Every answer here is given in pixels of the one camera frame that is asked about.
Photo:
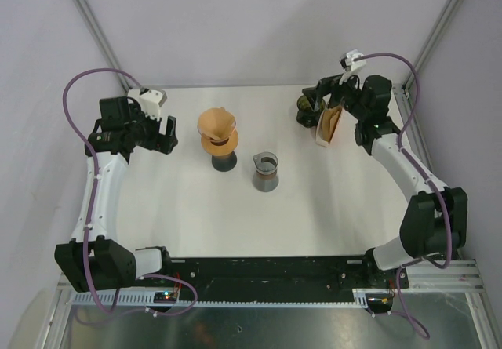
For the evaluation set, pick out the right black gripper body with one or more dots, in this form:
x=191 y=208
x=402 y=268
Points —
x=346 y=93

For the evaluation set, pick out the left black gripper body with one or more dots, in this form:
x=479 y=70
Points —
x=147 y=135

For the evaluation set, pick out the dark green glass dripper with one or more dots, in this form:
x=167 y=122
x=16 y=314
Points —
x=307 y=119

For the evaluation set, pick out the brown paper coffee filter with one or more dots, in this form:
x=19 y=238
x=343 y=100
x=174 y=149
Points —
x=215 y=123

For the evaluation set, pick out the wooden dripper ring holder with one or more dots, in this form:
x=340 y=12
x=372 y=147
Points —
x=220 y=148

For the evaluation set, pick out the red-rimmed glass carafe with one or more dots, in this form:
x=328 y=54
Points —
x=224 y=163

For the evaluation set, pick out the grey glass carafe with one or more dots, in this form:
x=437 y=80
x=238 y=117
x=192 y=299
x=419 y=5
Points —
x=265 y=177

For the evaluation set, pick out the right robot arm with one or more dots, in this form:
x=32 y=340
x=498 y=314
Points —
x=434 y=226

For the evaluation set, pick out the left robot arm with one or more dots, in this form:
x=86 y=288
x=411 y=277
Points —
x=93 y=253

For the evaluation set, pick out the coffee filter box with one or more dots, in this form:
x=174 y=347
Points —
x=327 y=125

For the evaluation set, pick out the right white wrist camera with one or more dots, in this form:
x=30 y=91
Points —
x=352 y=62

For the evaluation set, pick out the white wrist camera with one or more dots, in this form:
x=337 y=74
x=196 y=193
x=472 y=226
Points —
x=151 y=102
x=352 y=62

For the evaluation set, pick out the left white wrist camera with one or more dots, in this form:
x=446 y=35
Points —
x=151 y=102

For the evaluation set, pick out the grey slotted cable duct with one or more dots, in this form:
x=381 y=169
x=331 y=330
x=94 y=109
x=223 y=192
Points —
x=152 y=298

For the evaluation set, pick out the aluminium frame rail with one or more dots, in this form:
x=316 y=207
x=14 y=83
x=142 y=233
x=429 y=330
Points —
x=350 y=272

